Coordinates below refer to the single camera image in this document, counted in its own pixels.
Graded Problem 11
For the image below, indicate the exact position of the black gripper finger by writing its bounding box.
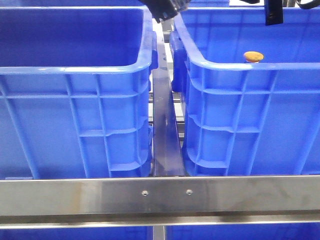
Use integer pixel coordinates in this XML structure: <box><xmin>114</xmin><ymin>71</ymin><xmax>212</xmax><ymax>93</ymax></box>
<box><xmin>264</xmin><ymin>0</ymin><xmax>283</xmax><ymax>26</ymax></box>

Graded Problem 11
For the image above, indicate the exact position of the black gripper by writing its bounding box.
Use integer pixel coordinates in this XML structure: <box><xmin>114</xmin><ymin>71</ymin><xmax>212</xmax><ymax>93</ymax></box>
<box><xmin>139</xmin><ymin>0</ymin><xmax>190</xmax><ymax>23</ymax></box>

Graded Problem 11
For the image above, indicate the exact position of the yellow push button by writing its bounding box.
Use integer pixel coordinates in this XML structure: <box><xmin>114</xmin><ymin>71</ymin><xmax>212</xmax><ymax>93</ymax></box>
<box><xmin>243</xmin><ymin>51</ymin><xmax>265</xmax><ymax>63</ymax></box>

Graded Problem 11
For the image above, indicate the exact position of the blue bin back centre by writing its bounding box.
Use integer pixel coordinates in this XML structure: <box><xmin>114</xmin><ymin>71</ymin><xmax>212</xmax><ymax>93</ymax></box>
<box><xmin>189</xmin><ymin>0</ymin><xmax>230</xmax><ymax>7</ymax></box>

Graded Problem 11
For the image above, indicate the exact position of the blue plastic bin right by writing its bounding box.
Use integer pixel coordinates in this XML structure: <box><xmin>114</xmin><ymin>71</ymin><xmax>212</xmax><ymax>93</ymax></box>
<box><xmin>170</xmin><ymin>7</ymin><xmax>320</xmax><ymax>176</ymax></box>

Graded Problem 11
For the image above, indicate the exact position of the blue plastic bin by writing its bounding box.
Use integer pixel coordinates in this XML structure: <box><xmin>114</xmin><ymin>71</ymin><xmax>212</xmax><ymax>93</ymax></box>
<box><xmin>170</xmin><ymin>7</ymin><xmax>320</xmax><ymax>176</ymax></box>
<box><xmin>0</xmin><ymin>6</ymin><xmax>158</xmax><ymax>180</ymax></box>

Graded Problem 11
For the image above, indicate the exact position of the blue plastic bin left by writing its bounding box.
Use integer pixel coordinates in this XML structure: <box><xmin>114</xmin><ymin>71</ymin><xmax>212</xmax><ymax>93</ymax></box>
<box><xmin>0</xmin><ymin>6</ymin><xmax>158</xmax><ymax>180</ymax></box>

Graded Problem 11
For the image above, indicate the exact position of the steel centre divider bar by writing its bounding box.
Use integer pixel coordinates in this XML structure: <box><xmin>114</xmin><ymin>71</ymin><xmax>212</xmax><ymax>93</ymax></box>
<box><xmin>152</xmin><ymin>20</ymin><xmax>185</xmax><ymax>177</ymax></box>

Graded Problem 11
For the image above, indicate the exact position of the blue bin back left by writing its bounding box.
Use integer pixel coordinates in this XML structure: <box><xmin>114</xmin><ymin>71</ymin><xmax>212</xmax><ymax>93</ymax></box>
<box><xmin>0</xmin><ymin>0</ymin><xmax>144</xmax><ymax>7</ymax></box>

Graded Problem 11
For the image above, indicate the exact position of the blue bin lower left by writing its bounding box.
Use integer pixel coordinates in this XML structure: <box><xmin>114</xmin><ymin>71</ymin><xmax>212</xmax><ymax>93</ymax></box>
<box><xmin>0</xmin><ymin>226</ymin><xmax>152</xmax><ymax>240</ymax></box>

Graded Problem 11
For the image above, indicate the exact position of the blue bin lower right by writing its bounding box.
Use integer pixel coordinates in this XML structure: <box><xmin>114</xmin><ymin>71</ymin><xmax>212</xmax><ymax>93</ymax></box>
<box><xmin>167</xmin><ymin>223</ymin><xmax>320</xmax><ymax>240</ymax></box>

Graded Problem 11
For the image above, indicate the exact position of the steel front shelf rail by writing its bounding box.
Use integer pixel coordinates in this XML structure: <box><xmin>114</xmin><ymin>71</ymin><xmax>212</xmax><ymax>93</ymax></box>
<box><xmin>0</xmin><ymin>175</ymin><xmax>320</xmax><ymax>229</ymax></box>

